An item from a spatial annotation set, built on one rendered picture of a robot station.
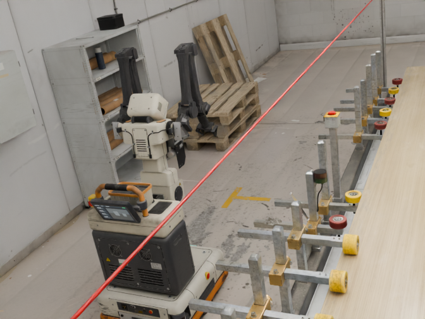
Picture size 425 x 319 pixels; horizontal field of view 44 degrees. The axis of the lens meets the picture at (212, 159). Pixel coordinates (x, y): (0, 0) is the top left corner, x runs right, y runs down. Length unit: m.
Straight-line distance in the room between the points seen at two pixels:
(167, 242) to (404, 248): 1.31
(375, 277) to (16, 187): 3.18
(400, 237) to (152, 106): 1.58
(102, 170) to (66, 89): 0.79
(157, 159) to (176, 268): 0.66
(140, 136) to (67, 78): 1.67
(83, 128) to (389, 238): 3.14
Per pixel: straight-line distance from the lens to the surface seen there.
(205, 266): 3.39
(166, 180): 3.23
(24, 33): 4.66
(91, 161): 4.87
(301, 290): 2.39
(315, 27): 10.26
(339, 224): 2.44
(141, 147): 3.15
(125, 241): 3.10
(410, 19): 9.99
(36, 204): 4.71
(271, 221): 2.56
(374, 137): 3.61
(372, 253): 2.24
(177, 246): 3.05
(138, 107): 3.15
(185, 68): 3.13
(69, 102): 4.74
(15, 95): 4.20
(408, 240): 2.33
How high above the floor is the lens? 2.15
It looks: 22 degrees down
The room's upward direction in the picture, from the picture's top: 10 degrees counter-clockwise
